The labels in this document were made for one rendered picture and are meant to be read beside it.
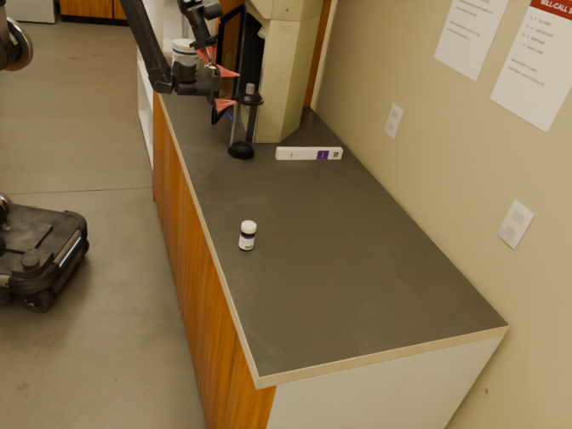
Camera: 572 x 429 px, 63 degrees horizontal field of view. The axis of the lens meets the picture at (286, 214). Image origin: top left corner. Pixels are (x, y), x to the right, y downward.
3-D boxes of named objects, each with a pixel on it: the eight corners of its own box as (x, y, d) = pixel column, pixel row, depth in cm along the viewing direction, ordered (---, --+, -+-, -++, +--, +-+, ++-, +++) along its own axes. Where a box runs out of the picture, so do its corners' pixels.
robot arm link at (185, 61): (161, 76, 156) (153, 90, 150) (163, 45, 148) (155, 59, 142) (196, 85, 158) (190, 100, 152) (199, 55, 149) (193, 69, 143)
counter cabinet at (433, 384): (250, 194, 327) (268, 68, 276) (402, 493, 175) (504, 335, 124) (152, 200, 302) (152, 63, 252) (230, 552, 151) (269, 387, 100)
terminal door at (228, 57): (233, 100, 204) (243, 3, 182) (213, 126, 179) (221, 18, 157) (231, 100, 204) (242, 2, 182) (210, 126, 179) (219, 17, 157)
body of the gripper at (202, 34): (196, 45, 177) (188, 25, 173) (220, 38, 174) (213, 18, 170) (190, 49, 171) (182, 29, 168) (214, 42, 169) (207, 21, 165)
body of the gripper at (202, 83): (218, 76, 151) (195, 75, 148) (215, 105, 157) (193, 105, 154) (213, 69, 156) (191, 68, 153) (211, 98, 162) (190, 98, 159)
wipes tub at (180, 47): (195, 68, 245) (197, 38, 236) (200, 77, 235) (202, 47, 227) (170, 66, 240) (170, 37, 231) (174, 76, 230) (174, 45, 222)
